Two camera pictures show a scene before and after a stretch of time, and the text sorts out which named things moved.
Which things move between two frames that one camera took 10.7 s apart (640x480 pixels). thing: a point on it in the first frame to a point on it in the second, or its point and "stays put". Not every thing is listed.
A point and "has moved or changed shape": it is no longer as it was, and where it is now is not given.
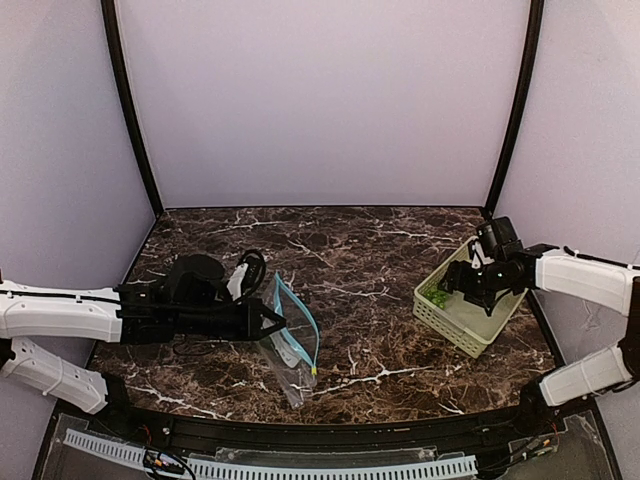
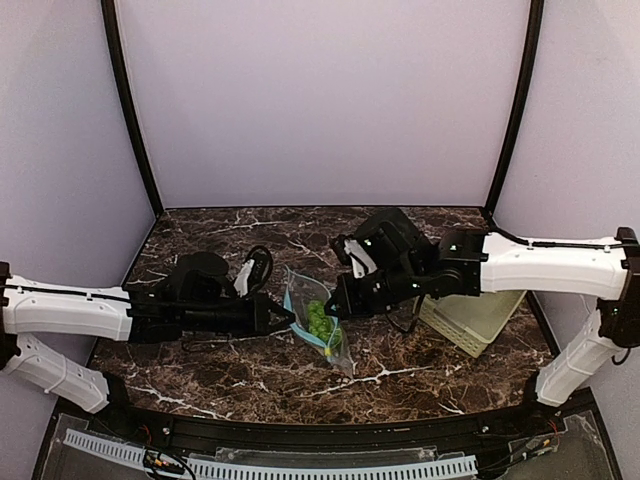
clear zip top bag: x=293 y=353 to x=305 y=296
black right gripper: x=470 y=281 to x=353 y=293
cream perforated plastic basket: x=464 y=326 stays put
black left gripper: x=245 y=321 stays put
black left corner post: x=112 y=27 stays put
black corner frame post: x=530 y=68 stays put
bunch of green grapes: x=438 y=297 has moved or changed shape
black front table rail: x=170 y=429 stays put
